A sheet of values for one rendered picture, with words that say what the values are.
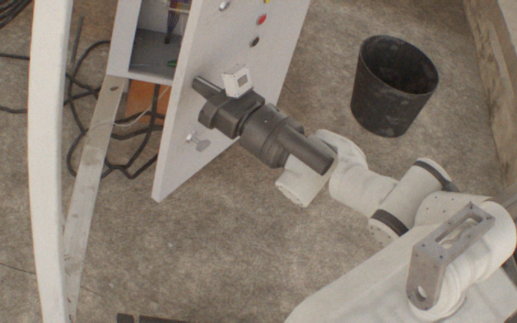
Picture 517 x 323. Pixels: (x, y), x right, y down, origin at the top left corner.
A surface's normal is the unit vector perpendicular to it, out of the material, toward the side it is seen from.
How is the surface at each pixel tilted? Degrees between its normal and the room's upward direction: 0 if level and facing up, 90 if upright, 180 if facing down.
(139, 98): 90
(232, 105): 0
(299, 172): 30
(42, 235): 81
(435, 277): 92
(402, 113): 99
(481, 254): 3
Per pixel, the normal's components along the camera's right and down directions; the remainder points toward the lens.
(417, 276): -0.77, 0.37
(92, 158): 0.22, -0.65
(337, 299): -0.27, -0.92
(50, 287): -0.05, 0.61
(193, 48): 0.77, 0.57
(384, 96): -0.44, 0.71
